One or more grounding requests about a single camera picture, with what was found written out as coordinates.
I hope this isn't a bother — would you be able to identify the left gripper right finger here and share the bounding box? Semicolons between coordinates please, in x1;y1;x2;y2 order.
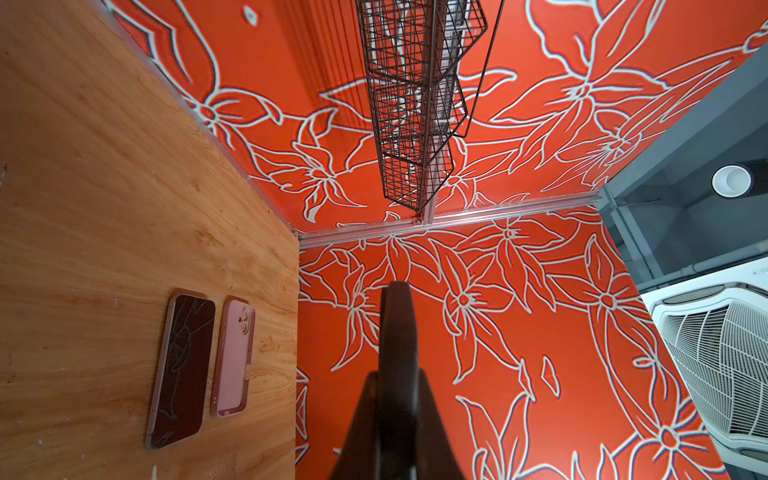
377;281;419;479

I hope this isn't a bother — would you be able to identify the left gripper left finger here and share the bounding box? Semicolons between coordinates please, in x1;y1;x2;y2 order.
328;368;466;480

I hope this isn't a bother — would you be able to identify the pink clear phone case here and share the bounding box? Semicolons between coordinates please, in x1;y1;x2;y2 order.
211;297;256;418

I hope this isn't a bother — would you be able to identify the phone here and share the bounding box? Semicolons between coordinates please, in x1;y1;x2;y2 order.
144;289;216;450

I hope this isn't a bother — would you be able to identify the white ceiling air conditioner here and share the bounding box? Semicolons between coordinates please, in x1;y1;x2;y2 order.
647;282;767;474

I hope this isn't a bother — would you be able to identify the round white ceiling light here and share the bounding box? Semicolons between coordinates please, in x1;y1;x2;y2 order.
711;164;753;199

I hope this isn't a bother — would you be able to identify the black wire basket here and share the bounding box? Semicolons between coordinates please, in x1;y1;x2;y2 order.
355;1;491;213

